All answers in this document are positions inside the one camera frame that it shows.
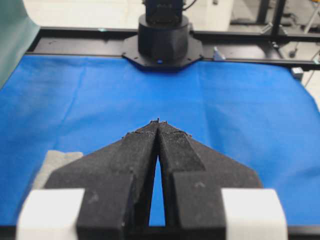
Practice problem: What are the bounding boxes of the black aluminium table frame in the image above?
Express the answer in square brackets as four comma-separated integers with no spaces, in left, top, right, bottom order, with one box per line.
[26,27,320,72]

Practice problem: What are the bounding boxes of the brown and white sponge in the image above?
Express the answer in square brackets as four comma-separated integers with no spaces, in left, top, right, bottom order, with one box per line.
[31,150,84,190]

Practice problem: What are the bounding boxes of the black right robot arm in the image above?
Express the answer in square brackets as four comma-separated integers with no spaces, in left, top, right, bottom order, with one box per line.
[122,0,203,72]

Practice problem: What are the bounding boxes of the blue table cloth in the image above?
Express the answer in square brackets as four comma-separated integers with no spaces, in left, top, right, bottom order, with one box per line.
[0,55,320,225]

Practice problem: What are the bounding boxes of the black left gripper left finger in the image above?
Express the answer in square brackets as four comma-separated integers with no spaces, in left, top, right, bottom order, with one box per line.
[44,120,159,240]

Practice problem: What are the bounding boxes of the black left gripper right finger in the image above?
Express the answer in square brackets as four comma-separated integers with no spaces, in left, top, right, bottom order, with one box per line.
[157,122,262,230]

